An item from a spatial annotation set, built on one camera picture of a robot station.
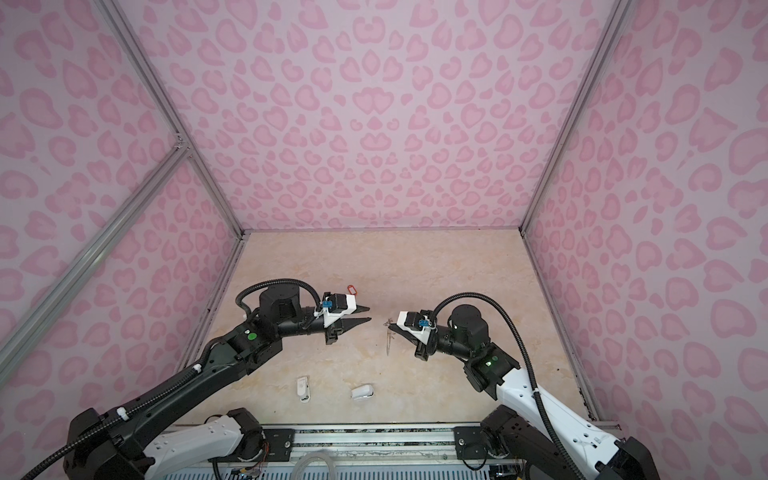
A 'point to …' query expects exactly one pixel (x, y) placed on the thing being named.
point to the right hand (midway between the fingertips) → (394, 324)
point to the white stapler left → (303, 389)
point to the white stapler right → (365, 391)
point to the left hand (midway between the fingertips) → (368, 306)
